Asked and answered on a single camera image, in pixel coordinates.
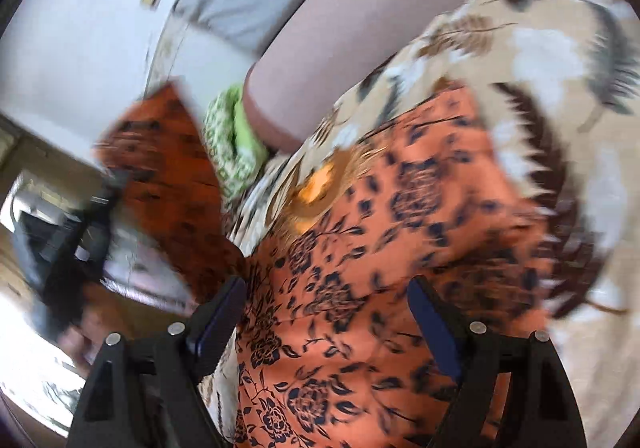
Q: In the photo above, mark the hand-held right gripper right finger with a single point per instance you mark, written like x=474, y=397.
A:
x=434, y=328

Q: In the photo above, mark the beige leaf print blanket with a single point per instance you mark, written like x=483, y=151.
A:
x=550, y=52

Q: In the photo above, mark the pink bolster pillow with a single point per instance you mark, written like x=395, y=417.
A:
x=360, y=27

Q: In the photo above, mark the green patterned pillow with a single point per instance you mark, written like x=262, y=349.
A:
x=232, y=137

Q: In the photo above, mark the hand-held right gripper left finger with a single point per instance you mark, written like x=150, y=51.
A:
x=216, y=323

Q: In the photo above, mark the orange floral cloth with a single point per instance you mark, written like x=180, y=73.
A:
x=380, y=228

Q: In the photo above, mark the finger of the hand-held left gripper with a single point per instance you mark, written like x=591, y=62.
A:
x=112, y=188

